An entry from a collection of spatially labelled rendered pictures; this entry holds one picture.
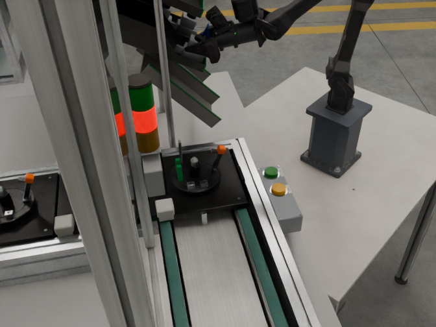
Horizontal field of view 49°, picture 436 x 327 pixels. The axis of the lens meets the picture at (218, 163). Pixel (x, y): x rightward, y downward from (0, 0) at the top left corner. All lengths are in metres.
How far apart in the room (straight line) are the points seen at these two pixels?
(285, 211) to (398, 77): 2.72
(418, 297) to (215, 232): 1.34
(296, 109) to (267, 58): 2.17
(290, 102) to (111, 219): 1.60
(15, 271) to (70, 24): 1.12
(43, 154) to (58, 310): 0.63
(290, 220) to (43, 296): 0.65
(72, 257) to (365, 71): 3.04
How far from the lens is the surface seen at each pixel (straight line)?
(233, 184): 1.31
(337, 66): 1.37
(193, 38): 1.37
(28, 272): 1.30
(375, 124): 1.78
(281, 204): 1.27
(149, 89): 0.89
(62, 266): 1.28
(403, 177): 1.58
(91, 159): 0.25
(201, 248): 1.22
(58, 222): 1.26
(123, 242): 0.29
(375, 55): 4.13
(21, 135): 1.82
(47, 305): 1.27
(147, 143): 0.95
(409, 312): 2.33
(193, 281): 1.17
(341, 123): 1.41
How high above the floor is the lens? 1.87
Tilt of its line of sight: 41 degrees down
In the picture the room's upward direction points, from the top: 1 degrees counter-clockwise
